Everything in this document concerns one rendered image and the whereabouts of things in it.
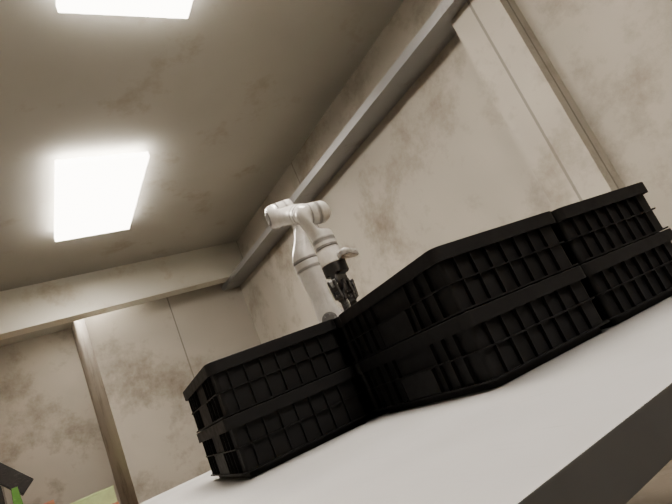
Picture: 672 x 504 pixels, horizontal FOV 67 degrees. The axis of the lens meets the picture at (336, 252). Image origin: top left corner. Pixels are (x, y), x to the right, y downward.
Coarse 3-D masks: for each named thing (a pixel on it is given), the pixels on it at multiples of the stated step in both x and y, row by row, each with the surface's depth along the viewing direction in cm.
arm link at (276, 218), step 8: (272, 208) 177; (280, 208) 173; (288, 208) 167; (272, 216) 177; (280, 216) 171; (288, 216) 166; (272, 224) 180; (280, 224) 175; (288, 224) 171; (296, 224) 166
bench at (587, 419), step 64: (640, 320) 83; (512, 384) 73; (576, 384) 54; (640, 384) 43; (320, 448) 96; (384, 448) 66; (448, 448) 50; (512, 448) 40; (576, 448) 34; (640, 448) 35
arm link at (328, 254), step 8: (328, 248) 149; (336, 248) 150; (344, 248) 146; (352, 248) 150; (320, 256) 150; (328, 256) 148; (336, 256) 149; (344, 256) 148; (352, 256) 152; (320, 264) 151
